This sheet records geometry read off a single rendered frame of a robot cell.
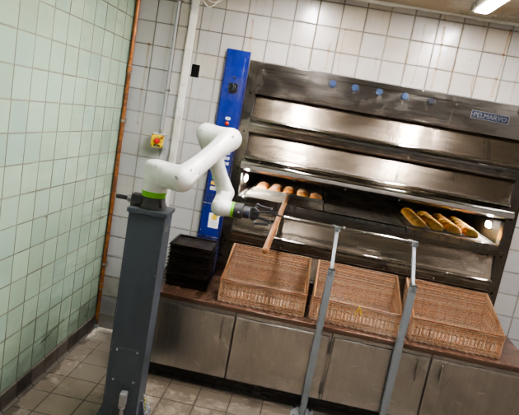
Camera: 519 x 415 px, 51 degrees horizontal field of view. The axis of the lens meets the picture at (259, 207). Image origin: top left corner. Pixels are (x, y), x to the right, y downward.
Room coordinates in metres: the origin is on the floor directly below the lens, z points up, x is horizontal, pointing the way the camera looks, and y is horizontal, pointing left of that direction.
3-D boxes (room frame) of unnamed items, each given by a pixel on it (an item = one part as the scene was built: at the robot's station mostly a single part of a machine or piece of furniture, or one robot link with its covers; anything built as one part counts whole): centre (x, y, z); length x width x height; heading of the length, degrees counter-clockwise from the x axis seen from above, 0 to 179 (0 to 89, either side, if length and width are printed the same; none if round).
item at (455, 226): (4.04, -1.35, 1.21); 0.61 x 0.48 x 0.06; 175
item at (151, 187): (2.70, 0.53, 1.36); 0.16 x 0.13 x 0.19; 58
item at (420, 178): (3.64, -0.73, 1.54); 1.79 x 0.11 x 0.19; 85
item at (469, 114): (3.67, -0.73, 1.99); 1.80 x 0.08 x 0.21; 85
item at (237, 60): (4.66, 0.24, 1.07); 1.93 x 0.16 x 2.15; 175
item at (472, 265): (3.64, -0.73, 1.02); 1.79 x 0.11 x 0.19; 85
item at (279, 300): (3.43, -0.13, 0.72); 0.56 x 0.49 x 0.28; 86
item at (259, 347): (3.37, -0.60, 0.29); 2.42 x 0.56 x 0.58; 85
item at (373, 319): (3.38, -0.72, 0.72); 0.56 x 0.49 x 0.28; 84
